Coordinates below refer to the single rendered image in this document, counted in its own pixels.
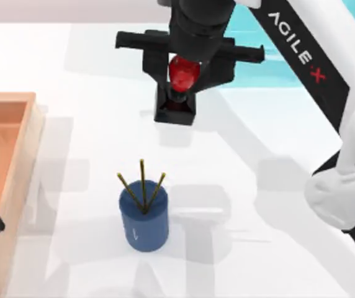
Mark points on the red trophy with black base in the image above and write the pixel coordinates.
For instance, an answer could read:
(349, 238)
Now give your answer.
(182, 73)

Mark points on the thin olive reed stick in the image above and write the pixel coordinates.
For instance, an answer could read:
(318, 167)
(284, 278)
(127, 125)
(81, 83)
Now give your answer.
(155, 190)
(129, 190)
(142, 186)

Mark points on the blue cylindrical diffuser bottle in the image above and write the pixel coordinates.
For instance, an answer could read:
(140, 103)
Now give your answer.
(145, 229)

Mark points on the shallow salmon-coloured box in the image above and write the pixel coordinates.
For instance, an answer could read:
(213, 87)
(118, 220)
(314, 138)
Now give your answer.
(7, 149)

